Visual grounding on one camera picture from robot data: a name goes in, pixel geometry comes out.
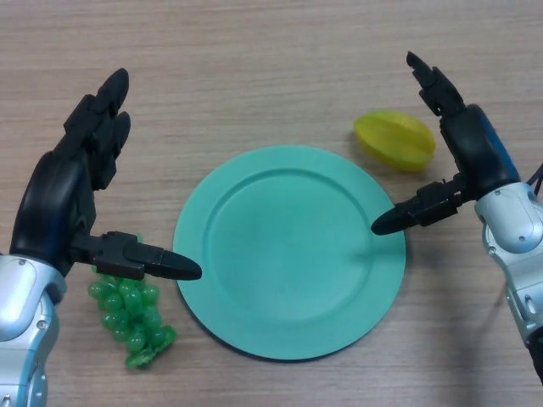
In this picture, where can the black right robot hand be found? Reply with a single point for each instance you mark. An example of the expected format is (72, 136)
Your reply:
(479, 157)

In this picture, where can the yellow starfruit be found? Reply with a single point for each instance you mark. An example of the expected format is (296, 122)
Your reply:
(394, 142)

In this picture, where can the green round plate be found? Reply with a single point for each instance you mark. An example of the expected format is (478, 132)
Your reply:
(288, 258)

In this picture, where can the green grape bunch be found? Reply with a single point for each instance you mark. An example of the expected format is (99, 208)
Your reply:
(127, 313)

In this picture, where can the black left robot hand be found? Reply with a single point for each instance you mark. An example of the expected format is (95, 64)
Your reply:
(48, 199)

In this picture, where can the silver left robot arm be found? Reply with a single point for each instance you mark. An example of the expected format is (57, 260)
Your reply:
(23, 305)

